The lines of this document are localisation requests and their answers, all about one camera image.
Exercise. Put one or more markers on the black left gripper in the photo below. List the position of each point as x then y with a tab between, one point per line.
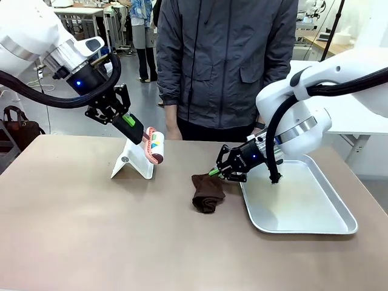
88	83

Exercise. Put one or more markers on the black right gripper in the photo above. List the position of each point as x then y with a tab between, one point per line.
250	157

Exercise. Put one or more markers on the brown cloth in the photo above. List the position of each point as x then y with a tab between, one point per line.
207	194

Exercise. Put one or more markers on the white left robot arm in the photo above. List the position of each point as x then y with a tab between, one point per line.
30	30

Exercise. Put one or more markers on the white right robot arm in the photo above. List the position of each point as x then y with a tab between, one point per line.
333	78

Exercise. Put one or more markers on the person's left hand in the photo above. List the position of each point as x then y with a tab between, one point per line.
260	130

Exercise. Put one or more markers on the person's right hand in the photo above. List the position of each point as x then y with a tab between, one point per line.
172	124

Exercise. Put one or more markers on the black trousers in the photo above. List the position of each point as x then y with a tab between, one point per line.
212	133

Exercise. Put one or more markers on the white lint roller stand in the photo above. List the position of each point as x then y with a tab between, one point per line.
127	165

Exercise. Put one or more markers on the background person blue shirt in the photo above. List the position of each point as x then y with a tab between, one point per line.
142	36

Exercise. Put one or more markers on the silver metal tray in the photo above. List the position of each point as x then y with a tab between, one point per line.
303	209

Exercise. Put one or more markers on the brown leather bag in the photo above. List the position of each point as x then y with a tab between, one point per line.
22	127

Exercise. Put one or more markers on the white background table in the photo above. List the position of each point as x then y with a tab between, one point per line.
78	13

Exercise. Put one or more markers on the person in grey jacket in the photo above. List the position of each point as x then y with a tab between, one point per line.
224	60

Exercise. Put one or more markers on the white side table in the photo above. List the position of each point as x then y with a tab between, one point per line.
360	127

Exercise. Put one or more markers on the wooden background table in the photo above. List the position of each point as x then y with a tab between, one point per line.
318	42

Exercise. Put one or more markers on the black tripod pole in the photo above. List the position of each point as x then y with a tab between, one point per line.
333	27

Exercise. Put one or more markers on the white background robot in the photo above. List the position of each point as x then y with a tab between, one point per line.
312	10

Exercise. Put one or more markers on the grey metal frame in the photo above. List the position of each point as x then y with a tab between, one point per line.
7	145

